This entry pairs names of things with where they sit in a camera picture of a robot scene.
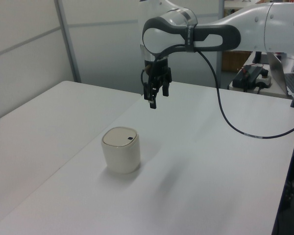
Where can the grey emergency stop box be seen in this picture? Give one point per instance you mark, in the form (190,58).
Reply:
(265,79)

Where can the small cream trash can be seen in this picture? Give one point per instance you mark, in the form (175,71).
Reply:
(121,156)

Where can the silver laptop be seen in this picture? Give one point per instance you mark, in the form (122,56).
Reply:
(276,71)

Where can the brown cardboard box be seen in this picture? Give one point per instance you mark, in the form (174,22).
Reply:
(235,61)

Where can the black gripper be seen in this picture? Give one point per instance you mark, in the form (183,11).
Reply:
(160,69)

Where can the black monitor stand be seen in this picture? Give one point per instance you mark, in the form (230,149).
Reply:
(257,56)

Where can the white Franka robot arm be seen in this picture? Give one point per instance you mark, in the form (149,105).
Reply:
(259,29)

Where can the black power supply box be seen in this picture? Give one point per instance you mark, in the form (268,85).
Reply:
(247,77)

